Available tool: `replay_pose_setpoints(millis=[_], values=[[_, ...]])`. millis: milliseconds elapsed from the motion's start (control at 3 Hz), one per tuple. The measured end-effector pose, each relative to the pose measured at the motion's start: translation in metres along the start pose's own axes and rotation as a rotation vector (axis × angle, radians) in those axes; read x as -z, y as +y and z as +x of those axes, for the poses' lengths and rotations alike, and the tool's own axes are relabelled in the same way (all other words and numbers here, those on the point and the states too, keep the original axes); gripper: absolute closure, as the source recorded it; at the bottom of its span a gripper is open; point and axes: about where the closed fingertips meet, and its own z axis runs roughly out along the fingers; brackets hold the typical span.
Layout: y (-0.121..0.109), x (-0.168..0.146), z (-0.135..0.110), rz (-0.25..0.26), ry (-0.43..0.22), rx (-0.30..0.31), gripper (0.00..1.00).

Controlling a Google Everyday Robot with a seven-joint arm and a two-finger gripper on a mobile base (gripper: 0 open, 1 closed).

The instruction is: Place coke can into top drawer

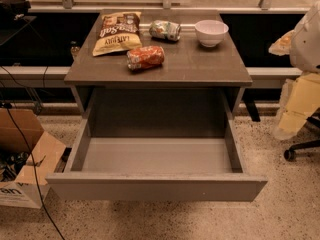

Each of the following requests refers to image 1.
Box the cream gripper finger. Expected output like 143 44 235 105
273 73 320 140
268 30 295 56

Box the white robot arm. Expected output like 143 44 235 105
269 1 320 140

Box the open grey top drawer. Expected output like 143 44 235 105
47 88 267 202

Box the black office chair base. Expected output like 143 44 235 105
283 115 320 162

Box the white bowl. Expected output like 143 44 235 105
195 20 229 47

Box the brown yellow chip bag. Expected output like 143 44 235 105
92 11 142 57

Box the black bag on shelf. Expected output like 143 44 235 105
0 0 31 22

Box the brown cardboard box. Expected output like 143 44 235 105
0 108 66 209

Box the black cable on floor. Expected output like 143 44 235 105
0 101 66 240

